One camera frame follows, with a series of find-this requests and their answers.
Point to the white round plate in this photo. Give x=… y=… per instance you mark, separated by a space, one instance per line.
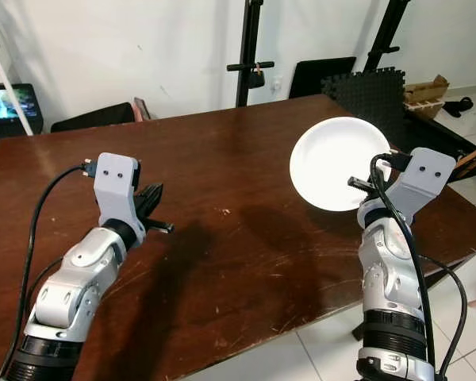
x=333 y=163

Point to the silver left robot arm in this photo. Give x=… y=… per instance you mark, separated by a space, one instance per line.
x=79 y=278

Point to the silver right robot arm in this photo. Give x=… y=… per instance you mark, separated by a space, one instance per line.
x=389 y=262

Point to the black foam puzzle mat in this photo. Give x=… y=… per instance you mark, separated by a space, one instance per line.
x=365 y=99

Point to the reddish brown book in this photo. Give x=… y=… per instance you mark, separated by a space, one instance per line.
x=141 y=109

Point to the black chair back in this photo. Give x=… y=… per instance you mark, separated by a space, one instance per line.
x=91 y=117

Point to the brown wooden chair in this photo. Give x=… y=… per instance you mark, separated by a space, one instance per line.
x=474 y=165

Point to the brown cardboard box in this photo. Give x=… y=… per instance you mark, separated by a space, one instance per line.
x=426 y=94

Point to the black flat board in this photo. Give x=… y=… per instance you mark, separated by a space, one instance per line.
x=319 y=77

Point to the black tablet with lit screen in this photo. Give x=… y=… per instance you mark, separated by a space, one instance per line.
x=12 y=105

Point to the black object on floor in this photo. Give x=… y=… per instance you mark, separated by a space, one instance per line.
x=462 y=107

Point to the black table leg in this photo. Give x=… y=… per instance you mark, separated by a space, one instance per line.
x=358 y=329

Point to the black hanging padlock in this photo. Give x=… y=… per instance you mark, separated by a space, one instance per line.
x=255 y=78

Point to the black slanted stand pole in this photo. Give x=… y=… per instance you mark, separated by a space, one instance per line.
x=387 y=36

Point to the black stand pole with crossbar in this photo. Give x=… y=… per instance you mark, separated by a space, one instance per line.
x=247 y=48

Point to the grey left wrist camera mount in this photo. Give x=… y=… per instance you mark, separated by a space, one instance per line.
x=115 y=178

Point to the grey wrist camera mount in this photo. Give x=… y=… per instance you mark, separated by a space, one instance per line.
x=424 y=178
x=115 y=178

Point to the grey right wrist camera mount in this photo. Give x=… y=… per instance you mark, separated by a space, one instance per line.
x=424 y=178

